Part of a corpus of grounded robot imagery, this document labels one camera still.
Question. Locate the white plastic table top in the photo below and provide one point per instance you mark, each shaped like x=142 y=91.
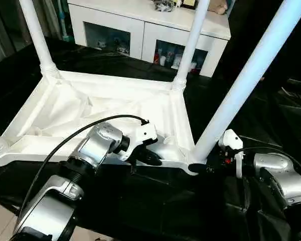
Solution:
x=90 y=108

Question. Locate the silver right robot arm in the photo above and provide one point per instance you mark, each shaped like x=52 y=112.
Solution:
x=283 y=175

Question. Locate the black shiny mat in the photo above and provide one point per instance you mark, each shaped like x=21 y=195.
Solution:
x=153 y=206

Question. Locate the small white cup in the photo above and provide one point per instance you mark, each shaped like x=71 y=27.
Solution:
x=162 y=60
x=193 y=65

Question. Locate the red bottle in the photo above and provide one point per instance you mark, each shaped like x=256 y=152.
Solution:
x=156 y=58

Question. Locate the white printed mug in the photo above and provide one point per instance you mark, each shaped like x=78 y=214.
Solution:
x=176 y=60

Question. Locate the long black bar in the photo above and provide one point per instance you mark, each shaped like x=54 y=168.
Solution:
x=299 y=84

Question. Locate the white sideboard cabinet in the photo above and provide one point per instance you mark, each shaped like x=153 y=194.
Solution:
x=115 y=17

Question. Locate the dark cluttered bundle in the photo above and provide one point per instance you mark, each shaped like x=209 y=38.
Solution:
x=164 y=5

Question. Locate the beige teddy bear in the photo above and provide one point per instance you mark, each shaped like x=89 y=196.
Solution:
x=218 y=7

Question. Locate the beige curtain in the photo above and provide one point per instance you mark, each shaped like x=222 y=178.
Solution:
x=47 y=15

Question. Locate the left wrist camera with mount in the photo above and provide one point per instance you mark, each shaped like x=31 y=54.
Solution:
x=143 y=135

